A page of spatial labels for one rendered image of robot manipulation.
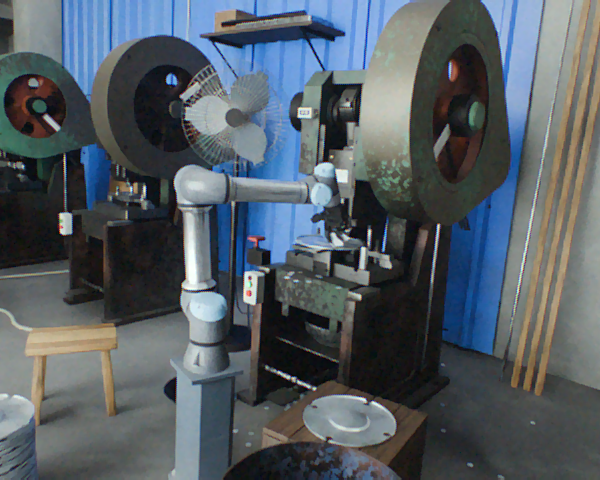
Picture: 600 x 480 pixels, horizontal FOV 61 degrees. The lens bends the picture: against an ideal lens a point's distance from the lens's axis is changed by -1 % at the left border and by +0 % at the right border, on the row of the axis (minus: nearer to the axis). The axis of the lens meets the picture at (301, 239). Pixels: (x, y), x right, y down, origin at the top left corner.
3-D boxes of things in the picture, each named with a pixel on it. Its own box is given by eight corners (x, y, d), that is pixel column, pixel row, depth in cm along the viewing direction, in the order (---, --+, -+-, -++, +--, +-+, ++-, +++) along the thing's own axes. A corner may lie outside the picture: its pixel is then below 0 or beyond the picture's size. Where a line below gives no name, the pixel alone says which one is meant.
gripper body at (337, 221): (342, 237, 193) (337, 209, 187) (323, 233, 198) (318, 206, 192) (352, 227, 198) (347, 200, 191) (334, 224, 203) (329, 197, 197)
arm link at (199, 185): (187, 169, 149) (336, 179, 168) (181, 166, 159) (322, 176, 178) (185, 208, 151) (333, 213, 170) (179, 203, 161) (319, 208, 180)
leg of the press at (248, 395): (253, 408, 230) (263, 211, 213) (236, 398, 237) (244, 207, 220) (364, 352, 300) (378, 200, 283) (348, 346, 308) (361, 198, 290)
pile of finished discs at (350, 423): (371, 460, 140) (372, 457, 140) (285, 424, 155) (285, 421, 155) (409, 416, 164) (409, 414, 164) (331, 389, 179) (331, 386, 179)
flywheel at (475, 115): (522, 127, 223) (461, 254, 192) (477, 126, 235) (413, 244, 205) (500, -35, 174) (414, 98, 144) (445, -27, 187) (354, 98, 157)
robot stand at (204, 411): (187, 509, 165) (191, 381, 157) (167, 476, 180) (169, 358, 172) (238, 490, 176) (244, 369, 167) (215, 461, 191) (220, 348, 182)
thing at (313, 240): (356, 237, 233) (356, 236, 233) (370, 251, 205) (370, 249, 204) (293, 234, 230) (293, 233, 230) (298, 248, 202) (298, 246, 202)
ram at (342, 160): (345, 220, 210) (351, 147, 205) (317, 214, 220) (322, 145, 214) (368, 217, 224) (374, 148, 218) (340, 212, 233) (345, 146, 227)
